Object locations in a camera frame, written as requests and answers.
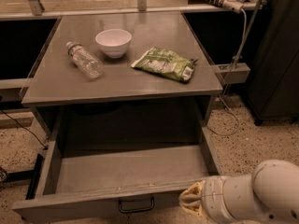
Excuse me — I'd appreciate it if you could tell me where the grey top drawer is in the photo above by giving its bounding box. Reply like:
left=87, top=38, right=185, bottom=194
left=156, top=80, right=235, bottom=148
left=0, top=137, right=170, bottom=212
left=12, top=109, right=224, bottom=224

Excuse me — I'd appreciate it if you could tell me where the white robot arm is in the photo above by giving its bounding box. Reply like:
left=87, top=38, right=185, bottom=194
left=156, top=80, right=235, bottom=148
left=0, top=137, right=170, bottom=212
left=179, top=160, right=299, bottom=224

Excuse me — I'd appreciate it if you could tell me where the grey drawer cabinet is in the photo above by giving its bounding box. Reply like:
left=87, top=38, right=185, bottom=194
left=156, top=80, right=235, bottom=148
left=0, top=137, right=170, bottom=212
left=22, top=12, right=221, bottom=134

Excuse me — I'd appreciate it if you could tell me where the dark cabinet at right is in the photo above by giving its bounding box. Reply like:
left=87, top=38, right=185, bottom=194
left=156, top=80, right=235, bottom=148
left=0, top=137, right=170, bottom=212
left=246, top=0, right=299, bottom=126

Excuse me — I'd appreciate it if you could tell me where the metal support pole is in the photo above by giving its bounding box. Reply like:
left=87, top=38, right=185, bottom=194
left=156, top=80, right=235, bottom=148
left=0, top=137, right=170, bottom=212
left=231, top=0, right=263, bottom=69

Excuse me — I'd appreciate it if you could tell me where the green chip bag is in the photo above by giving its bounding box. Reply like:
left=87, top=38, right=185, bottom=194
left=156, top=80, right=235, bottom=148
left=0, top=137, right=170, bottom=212
left=131, top=47, right=197, bottom=83

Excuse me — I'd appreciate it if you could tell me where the clear plastic water bottle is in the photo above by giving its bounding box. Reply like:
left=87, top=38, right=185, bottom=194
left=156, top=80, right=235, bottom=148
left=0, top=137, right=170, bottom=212
left=66, top=42, right=104, bottom=80

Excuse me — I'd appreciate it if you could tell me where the white ceramic bowl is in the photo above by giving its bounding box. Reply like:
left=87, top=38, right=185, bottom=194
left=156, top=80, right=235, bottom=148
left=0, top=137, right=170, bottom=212
left=95, top=29, right=132, bottom=58

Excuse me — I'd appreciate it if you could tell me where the black drawer handle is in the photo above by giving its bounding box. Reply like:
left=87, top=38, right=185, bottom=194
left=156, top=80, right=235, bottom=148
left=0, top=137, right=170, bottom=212
left=118, top=197, right=155, bottom=214

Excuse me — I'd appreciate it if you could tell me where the white power cable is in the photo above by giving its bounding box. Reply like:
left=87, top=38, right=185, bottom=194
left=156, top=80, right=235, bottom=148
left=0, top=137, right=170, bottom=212
left=206, top=8, right=249, bottom=137

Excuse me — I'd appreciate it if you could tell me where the grey side bracket box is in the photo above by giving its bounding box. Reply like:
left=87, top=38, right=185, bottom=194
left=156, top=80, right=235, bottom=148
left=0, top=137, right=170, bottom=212
left=211, top=63, right=250, bottom=85

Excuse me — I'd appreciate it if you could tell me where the black floor cable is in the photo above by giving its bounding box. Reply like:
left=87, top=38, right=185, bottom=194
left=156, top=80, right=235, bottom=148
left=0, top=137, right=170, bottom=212
left=0, top=108, right=49, bottom=149

